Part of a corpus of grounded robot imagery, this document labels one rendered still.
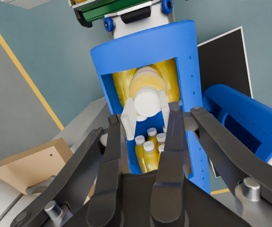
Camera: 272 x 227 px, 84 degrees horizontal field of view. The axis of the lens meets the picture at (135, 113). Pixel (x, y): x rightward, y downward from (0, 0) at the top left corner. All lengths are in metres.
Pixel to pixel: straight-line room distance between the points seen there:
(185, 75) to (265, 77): 1.60
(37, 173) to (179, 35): 0.78
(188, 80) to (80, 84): 1.48
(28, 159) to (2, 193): 0.15
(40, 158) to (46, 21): 1.36
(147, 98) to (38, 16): 1.74
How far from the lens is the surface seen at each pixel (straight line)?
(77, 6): 0.64
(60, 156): 0.75
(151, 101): 0.21
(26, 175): 0.90
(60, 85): 1.87
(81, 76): 1.73
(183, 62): 0.36
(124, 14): 0.53
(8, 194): 0.77
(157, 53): 0.33
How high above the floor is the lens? 1.56
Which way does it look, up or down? 66 degrees down
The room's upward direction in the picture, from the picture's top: 168 degrees counter-clockwise
